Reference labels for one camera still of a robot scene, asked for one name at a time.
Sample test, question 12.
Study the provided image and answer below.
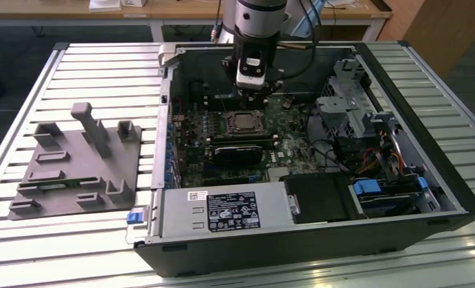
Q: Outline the blue case latch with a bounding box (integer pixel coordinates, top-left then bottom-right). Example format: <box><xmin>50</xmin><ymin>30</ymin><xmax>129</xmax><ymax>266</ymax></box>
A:
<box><xmin>126</xmin><ymin>209</ymin><xmax>148</xmax><ymax>224</ymax></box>

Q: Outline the green motherboard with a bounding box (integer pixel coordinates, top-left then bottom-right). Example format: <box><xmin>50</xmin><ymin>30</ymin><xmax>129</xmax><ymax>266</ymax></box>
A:
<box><xmin>168</xmin><ymin>95</ymin><xmax>329</xmax><ymax>188</ymax></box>

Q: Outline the black open PC case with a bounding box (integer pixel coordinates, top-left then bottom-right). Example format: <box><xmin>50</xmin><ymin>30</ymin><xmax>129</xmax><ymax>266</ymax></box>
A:
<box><xmin>132</xmin><ymin>40</ymin><xmax>475</xmax><ymax>278</ymax></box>

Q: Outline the black plastic shroud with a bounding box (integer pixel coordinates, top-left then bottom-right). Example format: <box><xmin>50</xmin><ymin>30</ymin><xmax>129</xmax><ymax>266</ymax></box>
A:
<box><xmin>282</xmin><ymin>173</ymin><xmax>360</xmax><ymax>224</ymax></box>

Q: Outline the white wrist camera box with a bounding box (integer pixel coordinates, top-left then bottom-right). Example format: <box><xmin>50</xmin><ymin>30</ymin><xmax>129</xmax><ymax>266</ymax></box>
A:
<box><xmin>234</xmin><ymin>50</ymin><xmax>268</xmax><ymax>91</ymax></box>

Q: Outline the metal socket cover frame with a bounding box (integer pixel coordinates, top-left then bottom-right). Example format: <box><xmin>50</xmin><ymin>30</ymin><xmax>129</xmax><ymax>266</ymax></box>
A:
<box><xmin>225</xmin><ymin>110</ymin><xmax>266</xmax><ymax>134</ymax></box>

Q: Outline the black RAM slot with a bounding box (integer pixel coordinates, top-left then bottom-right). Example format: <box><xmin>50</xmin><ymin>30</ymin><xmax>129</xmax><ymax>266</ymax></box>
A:
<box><xmin>202</xmin><ymin>89</ymin><xmax>241</xmax><ymax>112</ymax></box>
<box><xmin>212</xmin><ymin>140</ymin><xmax>273</xmax><ymax>148</ymax></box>
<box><xmin>210</xmin><ymin>135</ymin><xmax>273</xmax><ymax>142</ymax></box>

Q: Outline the silver square CPU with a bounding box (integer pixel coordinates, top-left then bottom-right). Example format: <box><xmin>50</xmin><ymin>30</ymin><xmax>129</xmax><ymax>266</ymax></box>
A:
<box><xmin>234</xmin><ymin>115</ymin><xmax>258</xmax><ymax>129</ymax></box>

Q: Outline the black graphics card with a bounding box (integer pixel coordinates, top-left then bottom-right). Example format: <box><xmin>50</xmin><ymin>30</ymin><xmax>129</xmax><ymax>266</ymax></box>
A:
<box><xmin>208</xmin><ymin>145</ymin><xmax>264</xmax><ymax>165</ymax></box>

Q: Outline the wooden cabinet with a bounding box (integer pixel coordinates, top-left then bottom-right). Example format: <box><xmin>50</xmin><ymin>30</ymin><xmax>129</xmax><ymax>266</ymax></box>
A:
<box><xmin>380</xmin><ymin>0</ymin><xmax>475</xmax><ymax>77</ymax></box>

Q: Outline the small silver heat sink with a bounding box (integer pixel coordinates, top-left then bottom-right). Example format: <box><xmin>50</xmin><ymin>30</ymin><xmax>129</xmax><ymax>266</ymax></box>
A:
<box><xmin>268</xmin><ymin>167</ymin><xmax>289</xmax><ymax>182</ymax></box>

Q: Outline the orange yellow wire bundle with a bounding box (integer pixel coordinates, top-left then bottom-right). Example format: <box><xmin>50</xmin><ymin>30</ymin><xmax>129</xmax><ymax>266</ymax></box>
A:
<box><xmin>356</xmin><ymin>143</ymin><xmax>405</xmax><ymax>175</ymax></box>

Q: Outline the grey parts rack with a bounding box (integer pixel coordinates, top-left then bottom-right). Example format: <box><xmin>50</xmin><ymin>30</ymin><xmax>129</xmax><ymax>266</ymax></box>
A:
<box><xmin>6</xmin><ymin>101</ymin><xmax>144</xmax><ymax>221</ymax></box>

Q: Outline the silver metal drive cage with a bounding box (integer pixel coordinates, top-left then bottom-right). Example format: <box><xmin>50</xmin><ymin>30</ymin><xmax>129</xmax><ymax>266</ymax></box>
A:
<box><xmin>314</xmin><ymin>58</ymin><xmax>381</xmax><ymax>139</ymax></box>

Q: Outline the silver power supply unit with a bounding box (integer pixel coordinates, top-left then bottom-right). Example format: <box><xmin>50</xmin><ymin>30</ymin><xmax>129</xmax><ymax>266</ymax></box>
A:
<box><xmin>156</xmin><ymin>181</ymin><xmax>296</xmax><ymax>238</ymax></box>

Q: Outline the wooden desk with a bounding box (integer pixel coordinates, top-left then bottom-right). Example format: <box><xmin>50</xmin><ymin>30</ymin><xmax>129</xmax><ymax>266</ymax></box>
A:
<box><xmin>0</xmin><ymin>0</ymin><xmax>393</xmax><ymax>43</ymax></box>

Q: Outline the green RAM stick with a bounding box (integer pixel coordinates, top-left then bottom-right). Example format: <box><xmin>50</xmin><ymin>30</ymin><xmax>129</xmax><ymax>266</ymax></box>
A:
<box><xmin>38</xmin><ymin>178</ymin><xmax>100</xmax><ymax>190</ymax></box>

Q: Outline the hard disk in blue carrier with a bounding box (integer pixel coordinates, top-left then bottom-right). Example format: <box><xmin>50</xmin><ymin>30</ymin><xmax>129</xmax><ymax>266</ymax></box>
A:
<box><xmin>348</xmin><ymin>178</ymin><xmax>425</xmax><ymax>214</ymax></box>

